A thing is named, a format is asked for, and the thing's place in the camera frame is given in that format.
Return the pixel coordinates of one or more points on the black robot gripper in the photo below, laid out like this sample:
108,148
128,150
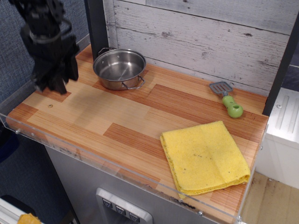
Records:
55,62

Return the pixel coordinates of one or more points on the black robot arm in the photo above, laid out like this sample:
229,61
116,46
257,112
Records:
45,18

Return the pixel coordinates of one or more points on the yellow folded towel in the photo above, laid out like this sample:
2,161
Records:
203,159

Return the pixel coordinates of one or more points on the stainless steel pot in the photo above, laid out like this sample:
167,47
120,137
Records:
120,69

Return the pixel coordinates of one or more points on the silver dispenser button panel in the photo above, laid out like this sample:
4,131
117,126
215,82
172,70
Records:
122,207

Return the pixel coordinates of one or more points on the yellow object bottom left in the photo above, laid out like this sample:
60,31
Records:
28,219

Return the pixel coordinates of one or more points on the green grey toy spatula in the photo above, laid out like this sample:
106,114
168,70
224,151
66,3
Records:
234,110

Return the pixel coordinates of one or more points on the white aluminium box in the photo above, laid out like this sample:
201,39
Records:
278,158

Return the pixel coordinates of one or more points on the dark vertical post left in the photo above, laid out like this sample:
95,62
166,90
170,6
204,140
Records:
97,25

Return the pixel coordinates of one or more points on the dark vertical post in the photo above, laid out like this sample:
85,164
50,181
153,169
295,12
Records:
97,25
282,70

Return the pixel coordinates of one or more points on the clear acrylic guard rail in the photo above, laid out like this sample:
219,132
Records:
101,140

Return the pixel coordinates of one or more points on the dark vertical post right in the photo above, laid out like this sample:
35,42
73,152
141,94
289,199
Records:
282,70

